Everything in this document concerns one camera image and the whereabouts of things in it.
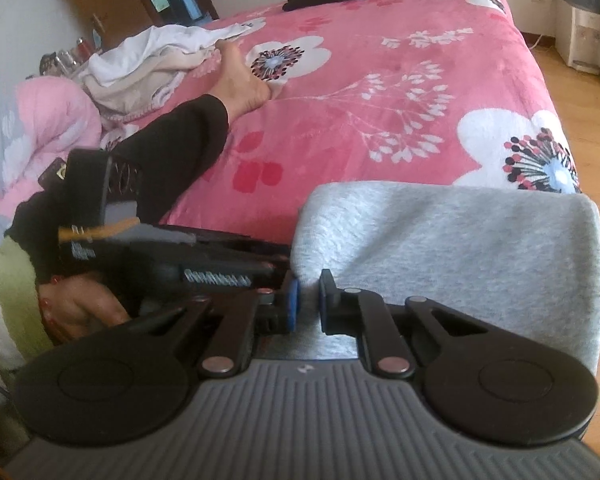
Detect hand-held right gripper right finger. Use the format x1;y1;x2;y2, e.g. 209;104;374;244
319;269;488;380

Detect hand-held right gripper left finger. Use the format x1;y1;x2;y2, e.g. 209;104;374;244
132;280;301;378

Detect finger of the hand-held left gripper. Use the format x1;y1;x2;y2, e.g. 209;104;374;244
252;260;292;288
200;232;292;263

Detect grey sweatpants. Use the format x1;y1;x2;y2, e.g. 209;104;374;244
290;180;600;377

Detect person's left hand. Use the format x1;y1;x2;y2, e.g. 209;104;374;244
40;275;128;341

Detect person's leg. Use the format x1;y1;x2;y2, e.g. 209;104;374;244
4;94;231;282

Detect person's bare foot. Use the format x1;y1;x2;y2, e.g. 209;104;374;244
207;40;284;114

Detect pink quilt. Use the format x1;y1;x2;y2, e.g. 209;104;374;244
0;79;104;242

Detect cream garment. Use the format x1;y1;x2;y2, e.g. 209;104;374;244
82;47;217;112

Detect pink floral blanket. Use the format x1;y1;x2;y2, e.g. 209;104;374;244
102;0;582;248

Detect white garment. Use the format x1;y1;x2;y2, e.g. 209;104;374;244
86;22;244;89

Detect nightstand clutter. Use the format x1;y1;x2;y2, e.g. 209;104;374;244
39;35;102;77

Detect white bedside cabinet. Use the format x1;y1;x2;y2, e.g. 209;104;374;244
554;0;600;74

